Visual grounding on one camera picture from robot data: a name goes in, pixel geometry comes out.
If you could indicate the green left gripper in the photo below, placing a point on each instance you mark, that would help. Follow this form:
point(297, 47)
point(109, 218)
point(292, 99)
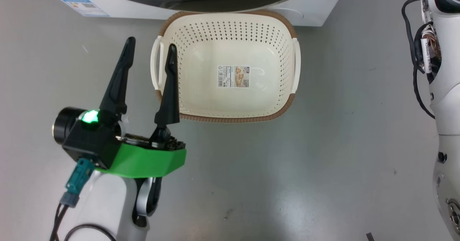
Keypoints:
point(147, 160)

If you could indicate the basket product label sticker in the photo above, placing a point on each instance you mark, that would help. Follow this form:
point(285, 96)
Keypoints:
point(233, 76)

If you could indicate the cream perforated laundry basket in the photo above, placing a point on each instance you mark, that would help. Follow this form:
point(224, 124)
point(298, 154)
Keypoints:
point(233, 46)

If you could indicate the white front-load washing machine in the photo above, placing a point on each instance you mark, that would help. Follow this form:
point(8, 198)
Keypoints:
point(316, 3)

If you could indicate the blue energy label sticker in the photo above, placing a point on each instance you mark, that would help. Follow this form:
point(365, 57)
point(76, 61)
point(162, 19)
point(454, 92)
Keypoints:
point(85, 7)

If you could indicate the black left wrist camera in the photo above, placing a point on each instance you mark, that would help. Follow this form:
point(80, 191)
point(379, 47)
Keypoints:
point(84, 140)

